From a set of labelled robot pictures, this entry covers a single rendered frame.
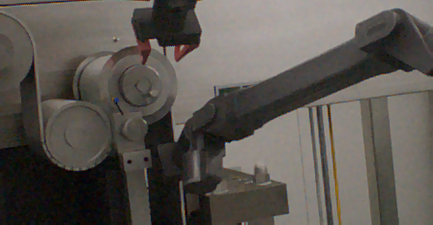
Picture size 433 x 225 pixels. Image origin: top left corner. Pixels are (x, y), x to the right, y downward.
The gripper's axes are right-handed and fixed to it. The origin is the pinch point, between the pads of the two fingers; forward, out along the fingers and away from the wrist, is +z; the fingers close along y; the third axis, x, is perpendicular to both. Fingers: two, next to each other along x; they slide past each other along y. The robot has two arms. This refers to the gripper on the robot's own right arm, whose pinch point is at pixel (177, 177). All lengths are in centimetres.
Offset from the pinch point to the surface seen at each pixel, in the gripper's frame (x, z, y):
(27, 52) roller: 22.0, -14.5, -24.9
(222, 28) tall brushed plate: 40.0, 12.1, 24.3
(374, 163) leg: 13, 47, 71
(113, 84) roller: 15.0, -12.1, -10.8
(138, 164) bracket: -0.5, -10.0, -9.4
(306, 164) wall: 95, 250, 155
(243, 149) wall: 107, 243, 117
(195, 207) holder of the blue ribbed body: -5.9, 2.0, 2.6
